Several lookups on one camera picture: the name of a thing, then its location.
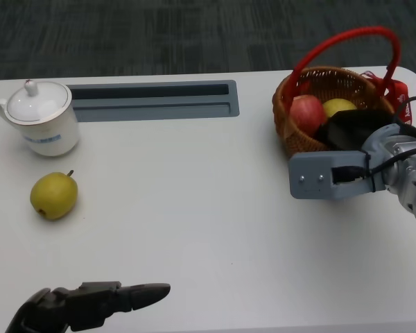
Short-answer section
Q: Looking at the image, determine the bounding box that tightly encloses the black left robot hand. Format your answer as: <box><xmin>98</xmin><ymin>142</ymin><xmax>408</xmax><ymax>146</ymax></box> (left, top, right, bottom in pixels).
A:
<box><xmin>5</xmin><ymin>281</ymin><xmax>172</xmax><ymax>333</ymax></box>

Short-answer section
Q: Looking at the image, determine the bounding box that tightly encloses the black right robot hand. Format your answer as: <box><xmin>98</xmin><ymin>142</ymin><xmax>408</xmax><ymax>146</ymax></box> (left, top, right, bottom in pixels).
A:
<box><xmin>313</xmin><ymin>109</ymin><xmax>396</xmax><ymax>152</ymax></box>

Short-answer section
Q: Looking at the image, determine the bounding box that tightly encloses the red apple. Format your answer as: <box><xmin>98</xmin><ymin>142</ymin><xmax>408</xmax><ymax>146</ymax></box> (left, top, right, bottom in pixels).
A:
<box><xmin>289</xmin><ymin>95</ymin><xmax>327</xmax><ymax>138</ymax></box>

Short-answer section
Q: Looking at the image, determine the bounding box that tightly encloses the brown wicker basket red handle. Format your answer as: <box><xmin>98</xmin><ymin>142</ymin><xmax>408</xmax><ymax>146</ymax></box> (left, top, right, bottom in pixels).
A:
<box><xmin>272</xmin><ymin>26</ymin><xmax>408</xmax><ymax>162</ymax></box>

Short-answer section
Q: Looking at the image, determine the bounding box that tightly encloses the round yellow-green pear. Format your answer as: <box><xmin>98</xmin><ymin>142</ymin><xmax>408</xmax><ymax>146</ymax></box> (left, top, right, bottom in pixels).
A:
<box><xmin>321</xmin><ymin>98</ymin><xmax>358</xmax><ymax>119</ymax></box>

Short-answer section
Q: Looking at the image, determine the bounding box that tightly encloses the red printed ribbon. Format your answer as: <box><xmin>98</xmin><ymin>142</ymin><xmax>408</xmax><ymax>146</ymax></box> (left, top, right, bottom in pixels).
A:
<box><xmin>362</xmin><ymin>71</ymin><xmax>413</xmax><ymax>126</ymax></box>

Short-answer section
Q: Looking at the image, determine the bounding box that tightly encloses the yellow-green pear with stem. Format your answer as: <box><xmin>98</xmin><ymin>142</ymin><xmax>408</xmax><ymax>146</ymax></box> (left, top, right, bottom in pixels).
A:
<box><xmin>29</xmin><ymin>169</ymin><xmax>79</xmax><ymax>221</ymax></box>

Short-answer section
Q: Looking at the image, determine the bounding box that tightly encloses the white ceramic mug blue print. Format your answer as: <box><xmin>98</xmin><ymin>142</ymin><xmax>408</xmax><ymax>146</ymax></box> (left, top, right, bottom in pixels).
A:
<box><xmin>0</xmin><ymin>79</ymin><xmax>80</xmax><ymax>157</ymax></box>

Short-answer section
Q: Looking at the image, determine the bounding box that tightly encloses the grey long table tray slot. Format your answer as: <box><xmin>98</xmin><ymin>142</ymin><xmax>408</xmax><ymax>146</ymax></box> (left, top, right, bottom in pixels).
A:
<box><xmin>66</xmin><ymin>79</ymin><xmax>240</xmax><ymax>123</ymax></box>

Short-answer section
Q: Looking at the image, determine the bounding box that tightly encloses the white ceramic mug lid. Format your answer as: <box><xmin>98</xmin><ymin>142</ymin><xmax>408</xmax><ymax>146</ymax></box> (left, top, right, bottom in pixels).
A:
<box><xmin>6</xmin><ymin>79</ymin><xmax>73</xmax><ymax>124</ymax></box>

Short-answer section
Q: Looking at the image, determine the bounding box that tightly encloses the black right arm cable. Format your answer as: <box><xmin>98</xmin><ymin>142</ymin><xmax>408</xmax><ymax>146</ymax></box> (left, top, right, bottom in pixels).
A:
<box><xmin>332</xmin><ymin>95</ymin><xmax>416</xmax><ymax>185</ymax></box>

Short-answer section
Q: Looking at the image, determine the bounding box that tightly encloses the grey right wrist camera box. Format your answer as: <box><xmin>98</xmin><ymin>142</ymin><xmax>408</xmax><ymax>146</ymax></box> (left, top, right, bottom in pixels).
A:
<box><xmin>288</xmin><ymin>148</ymin><xmax>385</xmax><ymax>201</ymax></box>

